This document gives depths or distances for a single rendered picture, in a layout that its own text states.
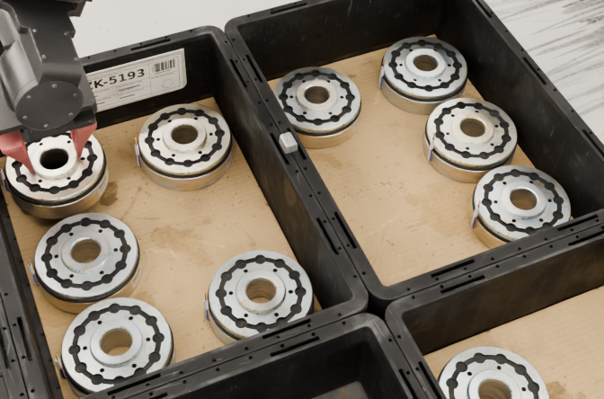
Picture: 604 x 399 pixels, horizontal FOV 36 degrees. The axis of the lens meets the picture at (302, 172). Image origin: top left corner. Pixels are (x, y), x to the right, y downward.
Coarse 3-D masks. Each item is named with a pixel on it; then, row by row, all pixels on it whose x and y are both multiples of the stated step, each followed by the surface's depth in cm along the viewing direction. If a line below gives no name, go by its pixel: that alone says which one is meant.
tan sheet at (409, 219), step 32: (352, 64) 116; (384, 96) 113; (480, 96) 113; (384, 128) 109; (416, 128) 110; (320, 160) 106; (352, 160) 106; (384, 160) 106; (416, 160) 106; (512, 160) 107; (352, 192) 103; (384, 192) 103; (416, 192) 103; (448, 192) 104; (352, 224) 100; (384, 224) 101; (416, 224) 101; (448, 224) 101; (384, 256) 98; (416, 256) 98; (448, 256) 98
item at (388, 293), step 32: (320, 0) 108; (480, 0) 109; (256, 64) 101; (288, 128) 95; (576, 128) 97; (320, 192) 90; (352, 256) 86; (480, 256) 86; (512, 256) 87; (384, 288) 84; (416, 288) 84
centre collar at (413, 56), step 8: (408, 56) 112; (416, 56) 112; (424, 56) 113; (432, 56) 112; (440, 56) 112; (408, 64) 111; (440, 64) 111; (408, 72) 111; (416, 72) 110; (424, 72) 110; (432, 72) 110; (440, 72) 110
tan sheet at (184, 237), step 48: (144, 192) 102; (192, 192) 102; (240, 192) 103; (144, 240) 98; (192, 240) 98; (240, 240) 99; (144, 288) 94; (192, 288) 95; (48, 336) 91; (192, 336) 91
